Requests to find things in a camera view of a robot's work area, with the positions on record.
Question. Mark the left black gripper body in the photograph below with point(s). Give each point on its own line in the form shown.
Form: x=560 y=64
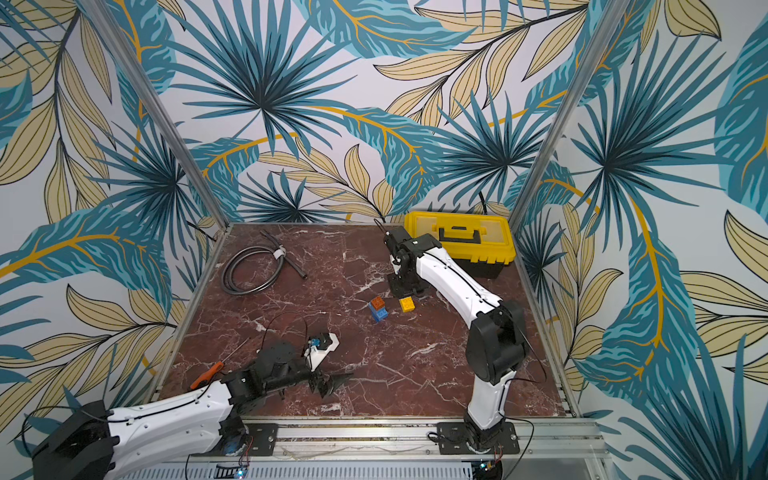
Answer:
x=300 y=371

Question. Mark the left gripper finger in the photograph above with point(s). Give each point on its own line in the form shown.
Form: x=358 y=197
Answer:
x=324 y=389
x=339 y=379

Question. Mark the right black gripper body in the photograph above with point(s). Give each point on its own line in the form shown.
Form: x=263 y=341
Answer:
x=405 y=279

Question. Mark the yellow lego brick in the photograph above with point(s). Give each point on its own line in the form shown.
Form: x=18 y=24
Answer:
x=407 y=304

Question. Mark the orange lego brick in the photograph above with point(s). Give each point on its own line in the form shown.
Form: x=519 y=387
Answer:
x=378 y=303

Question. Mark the long light blue lego brick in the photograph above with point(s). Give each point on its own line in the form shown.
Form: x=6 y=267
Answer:
x=378 y=314

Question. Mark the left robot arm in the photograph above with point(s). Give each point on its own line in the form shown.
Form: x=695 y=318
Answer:
x=99 y=443

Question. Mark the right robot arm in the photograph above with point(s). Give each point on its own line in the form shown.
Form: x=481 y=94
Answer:
x=497 y=341

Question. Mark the yellow black toolbox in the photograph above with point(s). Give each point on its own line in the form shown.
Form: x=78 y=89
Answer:
x=482 y=245

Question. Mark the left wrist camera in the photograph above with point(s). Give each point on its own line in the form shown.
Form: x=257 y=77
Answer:
x=319 y=347

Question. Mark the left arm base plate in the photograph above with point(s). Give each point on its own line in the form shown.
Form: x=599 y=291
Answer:
x=251 y=439

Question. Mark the orange handled screwdriver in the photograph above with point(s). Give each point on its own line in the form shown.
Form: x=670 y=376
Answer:
x=205 y=378

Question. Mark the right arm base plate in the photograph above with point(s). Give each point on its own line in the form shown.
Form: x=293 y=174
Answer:
x=464 y=438

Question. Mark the aluminium front rail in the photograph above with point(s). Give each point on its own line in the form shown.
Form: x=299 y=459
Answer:
x=402 y=448

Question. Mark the right aluminium frame post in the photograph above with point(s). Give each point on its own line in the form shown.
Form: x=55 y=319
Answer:
x=595 y=48

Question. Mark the aluminium frame post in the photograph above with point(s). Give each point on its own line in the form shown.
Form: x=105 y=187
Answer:
x=595 y=48
x=108 y=29

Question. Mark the left aluminium frame post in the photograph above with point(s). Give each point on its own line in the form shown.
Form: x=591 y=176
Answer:
x=108 y=29

